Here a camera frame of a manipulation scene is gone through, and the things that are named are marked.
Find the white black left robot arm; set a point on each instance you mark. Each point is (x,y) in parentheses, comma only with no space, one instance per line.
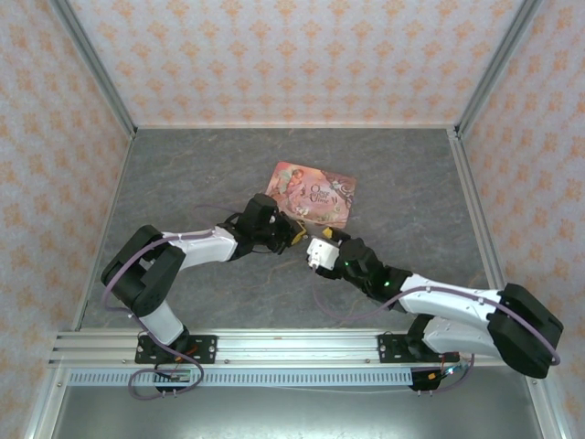
(201,249)

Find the aluminium frame corner post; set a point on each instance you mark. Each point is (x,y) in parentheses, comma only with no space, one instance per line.
(496,64)
(98,68)

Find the pink illustrated book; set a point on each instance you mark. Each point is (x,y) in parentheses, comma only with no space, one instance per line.
(315,194)

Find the aluminium side frame rail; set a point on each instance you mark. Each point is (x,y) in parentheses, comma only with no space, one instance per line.
(477,215)
(106,219)

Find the wide aluminium base rail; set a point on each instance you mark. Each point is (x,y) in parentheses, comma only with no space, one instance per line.
(292,350)

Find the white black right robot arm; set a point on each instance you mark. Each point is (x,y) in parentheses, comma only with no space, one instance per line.
(452,304)

